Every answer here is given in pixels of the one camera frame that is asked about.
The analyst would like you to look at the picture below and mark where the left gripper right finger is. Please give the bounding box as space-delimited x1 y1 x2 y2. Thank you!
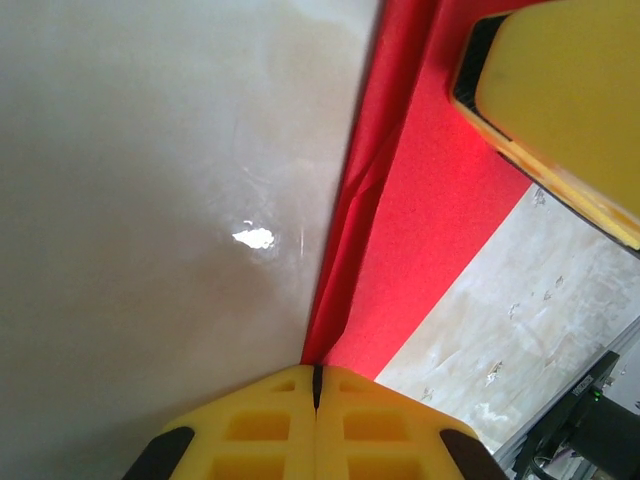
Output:
317 364 511 480

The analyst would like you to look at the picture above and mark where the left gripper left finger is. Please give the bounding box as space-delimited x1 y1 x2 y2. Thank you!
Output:
122 363 318 480

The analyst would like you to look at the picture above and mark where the red square paper sheet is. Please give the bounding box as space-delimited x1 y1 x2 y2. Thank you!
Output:
299 0 534 384

